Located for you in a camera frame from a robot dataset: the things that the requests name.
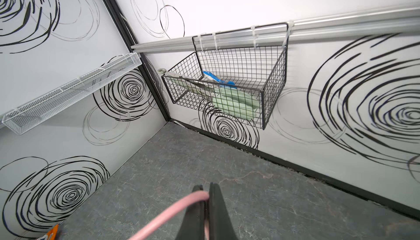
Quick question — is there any clear plastic wall shelf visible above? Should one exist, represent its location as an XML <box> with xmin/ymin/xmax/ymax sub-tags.
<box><xmin>2</xmin><ymin>53</ymin><xmax>142</xmax><ymax>135</ymax></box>

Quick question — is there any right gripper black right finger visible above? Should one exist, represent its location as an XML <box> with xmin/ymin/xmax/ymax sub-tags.
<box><xmin>208</xmin><ymin>183</ymin><xmax>238</xmax><ymax>240</ymax></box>

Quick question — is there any black wire basket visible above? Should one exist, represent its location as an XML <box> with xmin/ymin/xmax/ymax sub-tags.
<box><xmin>161</xmin><ymin>22</ymin><xmax>294</xmax><ymax>129</ymax></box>

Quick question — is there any pink headphone cable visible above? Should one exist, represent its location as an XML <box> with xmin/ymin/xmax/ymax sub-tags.
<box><xmin>127</xmin><ymin>190</ymin><xmax>211</xmax><ymax>240</ymax></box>

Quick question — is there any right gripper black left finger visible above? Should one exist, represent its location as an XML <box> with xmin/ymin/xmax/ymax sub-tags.
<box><xmin>176</xmin><ymin>200</ymin><xmax>206</xmax><ymax>240</ymax></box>

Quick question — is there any green item in basket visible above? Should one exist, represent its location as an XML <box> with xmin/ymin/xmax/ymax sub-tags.
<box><xmin>212</xmin><ymin>87</ymin><xmax>260</xmax><ymax>120</ymax></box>

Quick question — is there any orange white snack bag left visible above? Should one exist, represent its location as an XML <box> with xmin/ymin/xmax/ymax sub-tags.
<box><xmin>37</xmin><ymin>224</ymin><xmax>59</xmax><ymax>240</ymax></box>

